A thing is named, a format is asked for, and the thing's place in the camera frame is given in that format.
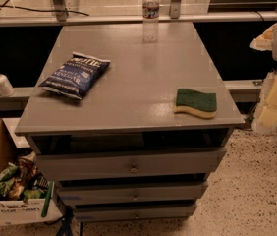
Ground middle drawer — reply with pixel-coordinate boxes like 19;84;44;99
58;182;208;206

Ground bottom drawer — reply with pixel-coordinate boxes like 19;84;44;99
74;201;196;222

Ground top drawer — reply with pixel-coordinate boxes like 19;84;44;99
36;147;226;181

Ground cardboard box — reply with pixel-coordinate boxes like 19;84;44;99
0;119;63;226

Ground blue chip bag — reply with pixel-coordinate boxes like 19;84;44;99
39;52;110;100

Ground clear plastic water bottle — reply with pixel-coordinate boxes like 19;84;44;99
142;0;160;43

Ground snack bags in box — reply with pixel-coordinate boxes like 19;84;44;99
0;152;49;201

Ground green yellow sponge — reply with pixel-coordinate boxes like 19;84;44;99
174;88;217;119

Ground drawer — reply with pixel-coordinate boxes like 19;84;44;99
74;201;196;222
36;147;226;181
58;182;208;206

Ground white pump dispenser bottle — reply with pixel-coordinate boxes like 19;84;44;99
0;73;15;96

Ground grey drawer cabinet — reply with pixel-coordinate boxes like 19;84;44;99
17;23;243;213

